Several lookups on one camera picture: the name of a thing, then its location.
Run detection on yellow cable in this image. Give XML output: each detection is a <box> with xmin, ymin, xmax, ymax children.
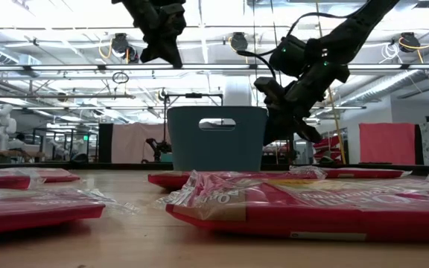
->
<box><xmin>315</xmin><ymin>0</ymin><xmax>348</xmax><ymax>165</ymax></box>

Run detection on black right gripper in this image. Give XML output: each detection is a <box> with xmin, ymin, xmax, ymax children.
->
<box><xmin>254</xmin><ymin>63</ymin><xmax>351</xmax><ymax>147</ymax></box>

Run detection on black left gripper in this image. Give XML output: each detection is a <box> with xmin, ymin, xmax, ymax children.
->
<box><xmin>112</xmin><ymin>0</ymin><xmax>184</xmax><ymax>68</ymax></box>

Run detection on black looped cable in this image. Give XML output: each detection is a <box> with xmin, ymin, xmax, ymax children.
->
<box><xmin>270</xmin><ymin>0</ymin><xmax>279</xmax><ymax>40</ymax></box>

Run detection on teal plastic basket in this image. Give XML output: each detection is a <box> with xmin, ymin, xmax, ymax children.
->
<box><xmin>166</xmin><ymin>106</ymin><xmax>269</xmax><ymax>173</ymax></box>

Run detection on silver ventilation duct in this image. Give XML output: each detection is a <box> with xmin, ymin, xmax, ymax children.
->
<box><xmin>343</xmin><ymin>42</ymin><xmax>429</xmax><ymax>109</ymax></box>

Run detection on black cabinet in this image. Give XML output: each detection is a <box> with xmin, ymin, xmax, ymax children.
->
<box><xmin>98</xmin><ymin>123</ymin><xmax>114</xmax><ymax>164</ymax></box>

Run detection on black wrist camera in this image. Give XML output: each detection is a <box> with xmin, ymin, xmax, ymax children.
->
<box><xmin>268</xmin><ymin>35</ymin><xmax>308</xmax><ymax>77</ymax></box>
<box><xmin>158</xmin><ymin>2</ymin><xmax>188</xmax><ymax>37</ymax></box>

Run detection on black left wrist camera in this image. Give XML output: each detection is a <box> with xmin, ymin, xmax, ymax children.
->
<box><xmin>158</xmin><ymin>2</ymin><xmax>188</xmax><ymax>37</ymax></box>

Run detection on pink curtain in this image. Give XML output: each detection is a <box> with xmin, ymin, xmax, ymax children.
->
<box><xmin>110</xmin><ymin>122</ymin><xmax>171</xmax><ymax>165</ymax></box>

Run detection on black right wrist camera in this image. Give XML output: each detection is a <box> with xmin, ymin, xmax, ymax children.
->
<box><xmin>268</xmin><ymin>35</ymin><xmax>308</xmax><ymax>77</ymax></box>

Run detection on red stacked items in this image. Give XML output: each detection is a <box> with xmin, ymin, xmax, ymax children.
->
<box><xmin>313</xmin><ymin>135</ymin><xmax>344</xmax><ymax>162</ymax></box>

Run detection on white column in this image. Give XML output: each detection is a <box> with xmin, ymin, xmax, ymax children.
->
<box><xmin>223</xmin><ymin>76</ymin><xmax>253</xmax><ymax>108</ymax></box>

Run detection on black ceiling cable reel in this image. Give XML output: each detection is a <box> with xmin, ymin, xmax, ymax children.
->
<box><xmin>110</xmin><ymin>32</ymin><xmax>130</xmax><ymax>54</ymax></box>
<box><xmin>229</xmin><ymin>31</ymin><xmax>250</xmax><ymax>53</ymax></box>
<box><xmin>398</xmin><ymin>31</ymin><xmax>422</xmax><ymax>51</ymax></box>

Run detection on black background stand frame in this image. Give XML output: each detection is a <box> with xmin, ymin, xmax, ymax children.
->
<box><xmin>162</xmin><ymin>92</ymin><xmax>225</xmax><ymax>126</ymax></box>

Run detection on coral red panel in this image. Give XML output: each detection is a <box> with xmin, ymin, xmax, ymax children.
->
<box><xmin>358</xmin><ymin>122</ymin><xmax>416</xmax><ymax>166</ymax></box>

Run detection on person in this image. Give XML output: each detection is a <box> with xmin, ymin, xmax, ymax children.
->
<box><xmin>8</xmin><ymin>133</ymin><xmax>39</xmax><ymax>153</ymax></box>

